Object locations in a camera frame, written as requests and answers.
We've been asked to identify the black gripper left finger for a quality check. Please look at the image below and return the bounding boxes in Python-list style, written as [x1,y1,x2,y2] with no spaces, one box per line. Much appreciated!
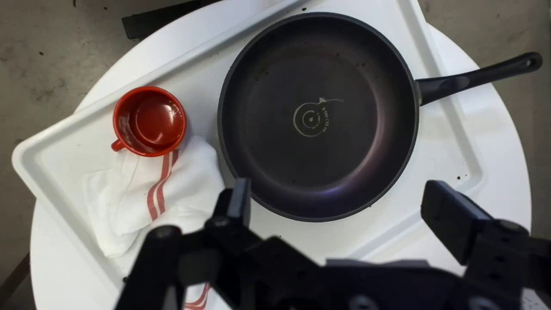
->
[114,176,278,310]

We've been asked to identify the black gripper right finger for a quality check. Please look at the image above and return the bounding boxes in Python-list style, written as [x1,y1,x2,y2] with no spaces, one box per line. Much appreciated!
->
[421,180,551,310]

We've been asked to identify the orange cup with handle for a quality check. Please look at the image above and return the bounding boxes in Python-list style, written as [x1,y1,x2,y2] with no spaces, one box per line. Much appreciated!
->
[111,85,190,159]

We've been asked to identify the white plastic tray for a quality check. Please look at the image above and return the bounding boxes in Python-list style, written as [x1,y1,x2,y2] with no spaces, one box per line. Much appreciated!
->
[11,0,490,290]

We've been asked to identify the flat white cloth red stripes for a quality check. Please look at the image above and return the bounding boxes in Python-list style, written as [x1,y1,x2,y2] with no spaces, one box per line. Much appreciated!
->
[85,135,228,310]

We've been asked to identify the black frying pan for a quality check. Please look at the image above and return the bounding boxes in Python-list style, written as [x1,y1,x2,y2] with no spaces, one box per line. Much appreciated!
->
[216,12,545,224]

